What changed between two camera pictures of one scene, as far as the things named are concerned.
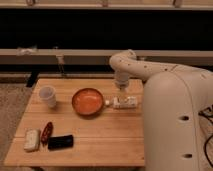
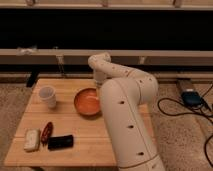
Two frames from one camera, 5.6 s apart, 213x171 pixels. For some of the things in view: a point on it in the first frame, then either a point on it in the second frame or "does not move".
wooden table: x=81 y=122 does not move
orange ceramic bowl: x=87 y=101 does not move
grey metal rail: x=29 y=56 does not move
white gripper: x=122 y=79 → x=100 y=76
